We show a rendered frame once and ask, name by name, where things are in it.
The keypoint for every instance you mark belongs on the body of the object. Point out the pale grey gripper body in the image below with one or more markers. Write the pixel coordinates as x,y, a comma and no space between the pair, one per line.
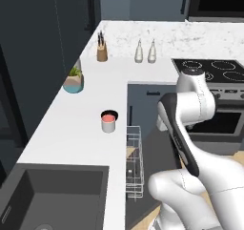
161,124

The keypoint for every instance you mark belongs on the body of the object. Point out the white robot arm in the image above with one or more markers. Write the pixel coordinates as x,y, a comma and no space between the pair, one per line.
197,192

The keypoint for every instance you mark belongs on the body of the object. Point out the grey cup with red inside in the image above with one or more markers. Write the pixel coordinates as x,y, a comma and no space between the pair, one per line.
109,123

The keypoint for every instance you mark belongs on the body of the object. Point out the grey-blue drawer front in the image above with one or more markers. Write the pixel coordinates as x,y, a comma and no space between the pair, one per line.
146,108

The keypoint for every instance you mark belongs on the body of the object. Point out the steel oven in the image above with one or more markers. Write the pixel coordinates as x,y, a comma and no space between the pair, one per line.
227,125

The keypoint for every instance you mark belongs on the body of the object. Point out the black hob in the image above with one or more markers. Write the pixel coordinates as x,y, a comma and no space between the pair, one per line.
206,66

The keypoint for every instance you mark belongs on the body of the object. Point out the wooden knife block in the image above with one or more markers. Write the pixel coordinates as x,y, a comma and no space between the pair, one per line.
102,53

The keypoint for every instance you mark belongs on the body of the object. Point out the green plant in teal pot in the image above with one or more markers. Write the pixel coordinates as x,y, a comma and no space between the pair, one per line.
73,82

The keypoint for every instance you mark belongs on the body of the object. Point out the dark grey sink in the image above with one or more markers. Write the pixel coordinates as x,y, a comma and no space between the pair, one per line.
57,198

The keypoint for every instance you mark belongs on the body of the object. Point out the black microwave oven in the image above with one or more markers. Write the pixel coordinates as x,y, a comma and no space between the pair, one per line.
219,1

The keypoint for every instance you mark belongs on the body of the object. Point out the dark tall cupboard run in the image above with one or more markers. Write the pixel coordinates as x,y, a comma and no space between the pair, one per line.
38,55

